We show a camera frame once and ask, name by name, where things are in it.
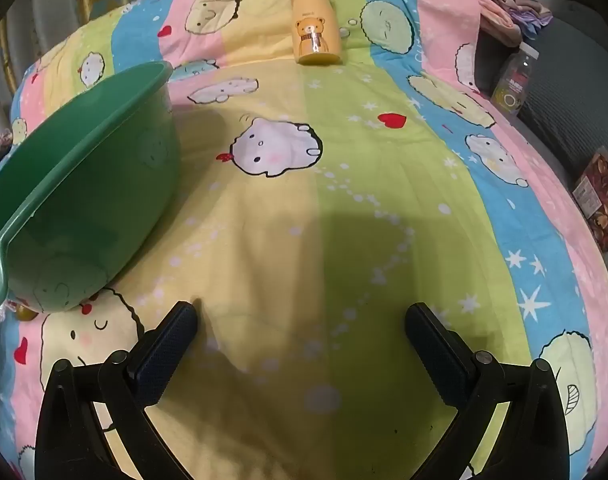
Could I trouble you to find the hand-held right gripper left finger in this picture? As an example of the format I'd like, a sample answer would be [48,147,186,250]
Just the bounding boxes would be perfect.
[34,301,200,480]

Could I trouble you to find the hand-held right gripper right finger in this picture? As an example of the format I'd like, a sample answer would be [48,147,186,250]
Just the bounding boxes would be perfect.
[405,302,570,480]

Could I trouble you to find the green plastic bowl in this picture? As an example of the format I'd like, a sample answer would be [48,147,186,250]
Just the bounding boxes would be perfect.
[0,62,182,318]

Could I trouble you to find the colourful cartoon printed blanket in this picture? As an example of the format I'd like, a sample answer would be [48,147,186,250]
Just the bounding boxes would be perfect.
[0,0,608,480]

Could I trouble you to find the red patterned snack packet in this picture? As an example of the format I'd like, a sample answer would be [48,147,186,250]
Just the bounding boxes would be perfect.
[571,147,608,253]

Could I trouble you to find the clear plastic bottle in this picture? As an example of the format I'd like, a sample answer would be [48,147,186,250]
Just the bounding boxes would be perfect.
[490,42,541,118]

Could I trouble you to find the grey sofa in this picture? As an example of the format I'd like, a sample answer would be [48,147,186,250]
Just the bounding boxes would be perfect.
[476,0,608,211]

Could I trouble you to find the yellow bear print bottle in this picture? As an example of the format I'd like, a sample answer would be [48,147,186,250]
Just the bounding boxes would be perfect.
[279,0,342,67]

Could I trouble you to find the grey curtain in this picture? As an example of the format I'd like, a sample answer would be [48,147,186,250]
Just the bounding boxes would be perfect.
[0,0,225,111]

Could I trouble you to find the pile of folded clothes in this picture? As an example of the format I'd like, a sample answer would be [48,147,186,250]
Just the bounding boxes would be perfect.
[374,0,555,46]

